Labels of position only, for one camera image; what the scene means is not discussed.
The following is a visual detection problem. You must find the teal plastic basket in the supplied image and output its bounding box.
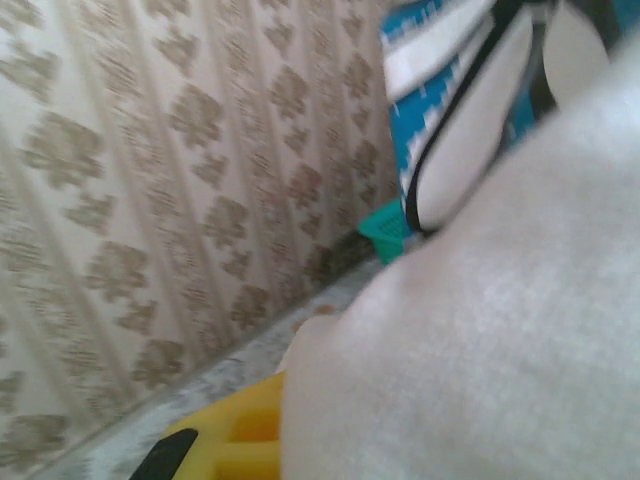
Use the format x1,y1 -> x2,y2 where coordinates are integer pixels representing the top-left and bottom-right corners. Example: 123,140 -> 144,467
356,197 -> 407,267

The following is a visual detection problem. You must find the white t-shirt with daisy print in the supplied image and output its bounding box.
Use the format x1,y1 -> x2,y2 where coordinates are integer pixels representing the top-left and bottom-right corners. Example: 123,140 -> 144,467
278,0 -> 640,480

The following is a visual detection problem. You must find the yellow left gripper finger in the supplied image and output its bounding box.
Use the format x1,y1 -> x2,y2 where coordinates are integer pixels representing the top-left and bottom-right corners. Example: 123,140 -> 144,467
128,372 -> 290,480

